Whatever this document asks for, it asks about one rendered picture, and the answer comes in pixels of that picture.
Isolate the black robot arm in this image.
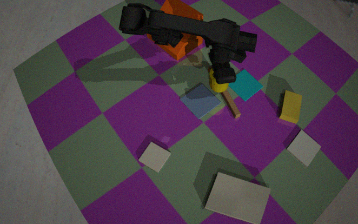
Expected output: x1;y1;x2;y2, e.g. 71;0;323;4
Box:
119;3;257;63

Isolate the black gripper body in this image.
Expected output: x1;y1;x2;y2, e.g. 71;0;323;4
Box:
205;41;237;84

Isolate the yellow rectangular block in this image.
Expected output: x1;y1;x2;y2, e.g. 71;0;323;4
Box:
279;90;302;124

